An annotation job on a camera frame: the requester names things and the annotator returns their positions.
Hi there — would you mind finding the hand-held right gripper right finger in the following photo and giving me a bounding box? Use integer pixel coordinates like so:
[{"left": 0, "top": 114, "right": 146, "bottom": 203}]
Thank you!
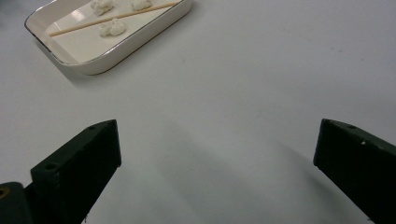
[{"left": 313, "top": 118, "right": 396, "bottom": 224}]

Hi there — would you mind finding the white fluffy lump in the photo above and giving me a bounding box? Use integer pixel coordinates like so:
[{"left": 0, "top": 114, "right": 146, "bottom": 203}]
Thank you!
[
  {"left": 130, "top": 0, "right": 154, "bottom": 12},
  {"left": 90, "top": 0, "right": 116, "bottom": 17},
  {"left": 98, "top": 18, "right": 127, "bottom": 37}
]

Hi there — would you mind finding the white rectangular tray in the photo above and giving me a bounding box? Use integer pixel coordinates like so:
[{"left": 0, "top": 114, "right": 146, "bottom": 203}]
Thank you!
[{"left": 23, "top": 0, "right": 193, "bottom": 77}]

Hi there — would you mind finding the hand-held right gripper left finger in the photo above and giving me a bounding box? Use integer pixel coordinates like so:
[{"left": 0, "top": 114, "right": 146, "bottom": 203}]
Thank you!
[{"left": 30, "top": 119, "right": 122, "bottom": 224}]

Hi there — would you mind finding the thin wooden skewer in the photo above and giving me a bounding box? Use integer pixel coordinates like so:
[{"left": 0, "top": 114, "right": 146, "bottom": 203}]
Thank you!
[{"left": 49, "top": 2, "right": 181, "bottom": 37}]

